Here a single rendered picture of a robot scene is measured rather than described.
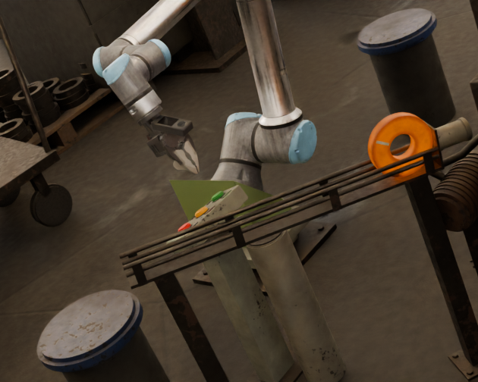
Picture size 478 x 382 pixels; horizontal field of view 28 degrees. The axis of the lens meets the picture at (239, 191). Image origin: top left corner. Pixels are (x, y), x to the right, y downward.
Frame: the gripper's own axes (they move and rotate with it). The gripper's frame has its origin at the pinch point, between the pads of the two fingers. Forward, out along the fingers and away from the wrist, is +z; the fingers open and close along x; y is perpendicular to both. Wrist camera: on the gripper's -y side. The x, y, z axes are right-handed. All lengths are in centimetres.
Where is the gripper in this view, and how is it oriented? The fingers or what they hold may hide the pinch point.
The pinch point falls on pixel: (196, 168)
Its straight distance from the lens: 263.9
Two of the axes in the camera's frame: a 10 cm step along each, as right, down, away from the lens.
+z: 5.8, 8.0, 1.7
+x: -5.9, 5.6, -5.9
